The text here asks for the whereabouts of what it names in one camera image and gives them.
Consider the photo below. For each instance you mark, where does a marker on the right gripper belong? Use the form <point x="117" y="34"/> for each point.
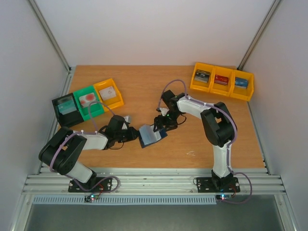
<point x="160" y="121"/>

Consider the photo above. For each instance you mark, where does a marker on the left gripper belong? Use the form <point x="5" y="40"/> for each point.
<point x="132" y="136"/>

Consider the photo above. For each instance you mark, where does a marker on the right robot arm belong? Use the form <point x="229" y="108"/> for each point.
<point x="181" y="104"/>

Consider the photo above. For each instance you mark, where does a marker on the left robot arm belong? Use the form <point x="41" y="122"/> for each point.
<point x="62" y="151"/>

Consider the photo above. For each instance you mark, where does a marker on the white card stack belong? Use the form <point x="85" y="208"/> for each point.
<point x="107" y="93"/>

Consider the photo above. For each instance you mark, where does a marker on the red spot card stack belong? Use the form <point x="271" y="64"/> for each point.
<point x="85" y="100"/>

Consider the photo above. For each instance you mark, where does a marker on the black card stack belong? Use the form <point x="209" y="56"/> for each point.
<point x="202" y="76"/>

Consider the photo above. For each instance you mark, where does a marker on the teal card stack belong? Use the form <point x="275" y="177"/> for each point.
<point x="66" y="107"/>

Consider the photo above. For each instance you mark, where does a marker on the blue card stack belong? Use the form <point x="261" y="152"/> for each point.
<point x="241" y="82"/>

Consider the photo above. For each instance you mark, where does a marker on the yellow bin left side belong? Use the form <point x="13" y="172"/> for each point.
<point x="111" y="103"/>

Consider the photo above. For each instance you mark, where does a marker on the yellow bin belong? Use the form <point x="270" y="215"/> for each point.
<point x="111" y="103"/>
<point x="240" y="93"/>
<point x="220" y="89"/>
<point x="196" y="85"/>

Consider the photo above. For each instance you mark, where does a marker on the yellow bin far left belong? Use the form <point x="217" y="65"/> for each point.
<point x="196" y="85"/>

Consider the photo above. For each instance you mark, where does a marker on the green bin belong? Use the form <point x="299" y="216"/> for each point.
<point x="96" y="109"/>

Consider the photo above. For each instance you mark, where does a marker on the black bin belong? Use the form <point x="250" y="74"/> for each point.
<point x="70" y="119"/>

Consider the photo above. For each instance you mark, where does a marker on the yellow bin middle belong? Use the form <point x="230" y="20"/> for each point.
<point x="220" y="89"/>

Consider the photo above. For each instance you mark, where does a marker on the left controller board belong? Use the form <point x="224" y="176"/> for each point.
<point x="91" y="198"/>

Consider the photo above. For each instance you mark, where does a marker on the controller board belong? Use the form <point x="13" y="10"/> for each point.
<point x="91" y="198"/>
<point x="224" y="197"/>

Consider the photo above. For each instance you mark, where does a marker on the yellow bin far right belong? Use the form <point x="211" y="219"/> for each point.
<point x="240" y="93"/>

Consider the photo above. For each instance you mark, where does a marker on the right controller board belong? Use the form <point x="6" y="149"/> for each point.
<point x="224" y="197"/>

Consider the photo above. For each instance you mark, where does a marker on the left corner aluminium profile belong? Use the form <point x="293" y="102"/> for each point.
<point x="39" y="15"/>

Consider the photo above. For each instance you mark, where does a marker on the corner aluminium profile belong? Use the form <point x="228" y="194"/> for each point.
<point x="259" y="33"/>
<point x="39" y="15"/>

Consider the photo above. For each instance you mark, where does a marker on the right corner aluminium profile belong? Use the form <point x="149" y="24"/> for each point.
<point x="259" y="33"/>

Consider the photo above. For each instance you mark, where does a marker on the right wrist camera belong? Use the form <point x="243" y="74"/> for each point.
<point x="163" y="111"/>

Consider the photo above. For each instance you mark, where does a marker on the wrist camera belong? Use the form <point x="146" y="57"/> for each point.
<point x="163" y="111"/>
<point x="128" y="119"/>

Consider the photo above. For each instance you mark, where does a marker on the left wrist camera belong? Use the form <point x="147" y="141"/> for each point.
<point x="128" y="119"/>

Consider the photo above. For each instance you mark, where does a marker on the aluminium rail base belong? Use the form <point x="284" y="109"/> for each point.
<point x="156" y="181"/>

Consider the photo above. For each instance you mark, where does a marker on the grey slotted cable duct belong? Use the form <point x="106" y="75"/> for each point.
<point x="126" y="200"/>

